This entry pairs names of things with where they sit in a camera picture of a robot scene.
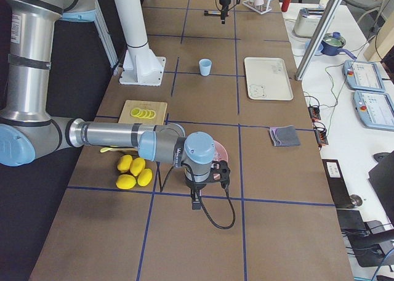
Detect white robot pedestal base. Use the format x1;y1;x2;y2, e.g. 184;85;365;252
115;0;166;86

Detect aluminium frame post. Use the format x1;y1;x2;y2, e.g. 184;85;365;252
295;0;342;81

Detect grey folded cloth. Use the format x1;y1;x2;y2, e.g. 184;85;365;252
275;125;301;147

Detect blue saucepan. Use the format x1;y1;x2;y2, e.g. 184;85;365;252
321;31;356;60

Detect lemon slice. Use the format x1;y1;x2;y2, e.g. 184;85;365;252
137;109;145;118
142;110;150;118
147;110;156;120
130;107;142;118

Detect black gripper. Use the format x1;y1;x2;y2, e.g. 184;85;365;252
219;0;231;25
185;177;208;210

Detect pink bowl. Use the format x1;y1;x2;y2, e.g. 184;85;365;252
213;140;228;162

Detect light blue plastic cup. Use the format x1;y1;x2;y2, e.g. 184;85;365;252
199;59;212;76

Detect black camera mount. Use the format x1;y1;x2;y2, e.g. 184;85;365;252
205;160;231;190

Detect teach pendant tablet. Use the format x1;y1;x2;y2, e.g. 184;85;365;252
353;90;393;131
343;60;385;92

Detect white toaster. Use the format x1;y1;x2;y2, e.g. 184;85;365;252
293;8;324;38

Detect bamboo cutting board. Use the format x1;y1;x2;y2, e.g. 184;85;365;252
118;100;167;125

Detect purple folded cloth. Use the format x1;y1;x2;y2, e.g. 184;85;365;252
269;127;278;146

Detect whole yellow lemon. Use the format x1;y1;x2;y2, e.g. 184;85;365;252
116;174;137;190
137;168;153;187
117;155;133;173
129;157;146;176

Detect blue bowl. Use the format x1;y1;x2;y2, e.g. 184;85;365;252
304;39;324;57

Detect steel muddler black tip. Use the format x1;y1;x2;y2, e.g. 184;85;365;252
204;10;220;16

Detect cream bear print tray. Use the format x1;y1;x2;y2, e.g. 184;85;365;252
244;57;293;101

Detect yellow plastic knife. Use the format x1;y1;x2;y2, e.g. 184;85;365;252
100;147;137;153

